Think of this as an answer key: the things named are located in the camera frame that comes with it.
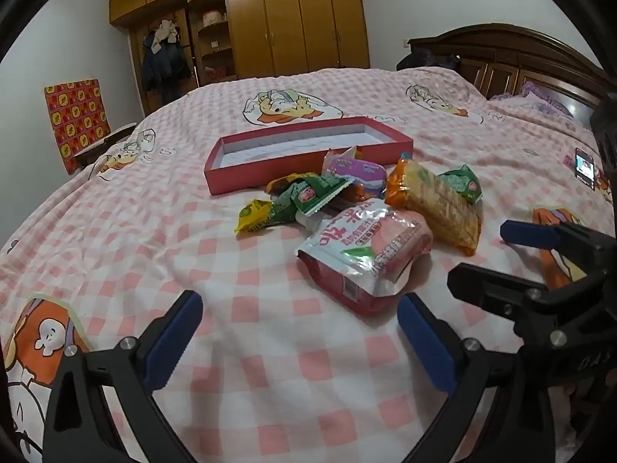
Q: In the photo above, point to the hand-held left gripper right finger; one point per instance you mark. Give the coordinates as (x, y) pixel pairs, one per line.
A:
(429, 342)

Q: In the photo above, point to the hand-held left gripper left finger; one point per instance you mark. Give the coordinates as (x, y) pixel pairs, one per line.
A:
(176, 335)

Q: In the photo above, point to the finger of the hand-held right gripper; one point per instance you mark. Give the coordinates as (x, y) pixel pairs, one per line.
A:
(482, 282)
(530, 234)

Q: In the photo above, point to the green red-label snack packet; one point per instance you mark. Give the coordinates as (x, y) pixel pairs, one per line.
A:
(465, 183)

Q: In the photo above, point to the wafer biscuit packet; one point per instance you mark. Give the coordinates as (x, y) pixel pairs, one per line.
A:
(434, 202)

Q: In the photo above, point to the pink drink pouch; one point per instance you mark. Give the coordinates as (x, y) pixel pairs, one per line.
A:
(356, 251)

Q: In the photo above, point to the yellow candy packet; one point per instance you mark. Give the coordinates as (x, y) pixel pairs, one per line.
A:
(254, 214)

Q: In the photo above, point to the clear blue-edged snack packet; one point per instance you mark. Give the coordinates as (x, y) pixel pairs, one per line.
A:
(405, 156)

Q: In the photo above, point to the purple cartoon candy tin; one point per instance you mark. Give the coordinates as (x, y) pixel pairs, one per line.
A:
(359, 173)

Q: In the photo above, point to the red cardboard box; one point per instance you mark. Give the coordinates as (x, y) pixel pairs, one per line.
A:
(250, 173)

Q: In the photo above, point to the orange jelly cup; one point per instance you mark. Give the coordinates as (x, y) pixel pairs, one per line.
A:
(284, 182)

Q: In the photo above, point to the dark green snack packet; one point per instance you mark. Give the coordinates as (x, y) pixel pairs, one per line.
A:
(318, 190)

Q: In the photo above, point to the smartphone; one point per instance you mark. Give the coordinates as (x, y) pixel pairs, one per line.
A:
(585, 166)

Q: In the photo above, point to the pink checked printed blanket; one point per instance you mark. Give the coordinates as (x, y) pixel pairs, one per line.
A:
(144, 251)

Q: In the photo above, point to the purple frilled pillow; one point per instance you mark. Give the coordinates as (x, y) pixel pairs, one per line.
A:
(535, 99)

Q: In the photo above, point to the dark wooden headboard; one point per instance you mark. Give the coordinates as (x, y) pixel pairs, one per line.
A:
(506, 53)

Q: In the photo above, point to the dark wooden stool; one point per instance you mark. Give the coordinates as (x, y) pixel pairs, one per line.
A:
(96, 152)

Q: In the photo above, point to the black bag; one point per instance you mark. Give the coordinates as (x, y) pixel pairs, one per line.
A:
(424, 60)

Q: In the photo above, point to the red basket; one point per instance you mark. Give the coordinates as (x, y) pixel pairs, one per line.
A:
(219, 75)

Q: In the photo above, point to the hanging dark jackets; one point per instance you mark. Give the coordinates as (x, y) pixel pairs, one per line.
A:
(164, 58)

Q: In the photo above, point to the pink round box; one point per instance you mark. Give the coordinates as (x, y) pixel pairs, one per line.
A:
(213, 17)

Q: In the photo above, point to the wooden wardrobe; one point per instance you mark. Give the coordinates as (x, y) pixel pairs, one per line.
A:
(289, 19)

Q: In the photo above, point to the red patterned wall cloth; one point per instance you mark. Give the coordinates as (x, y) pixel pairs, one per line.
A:
(77, 125)

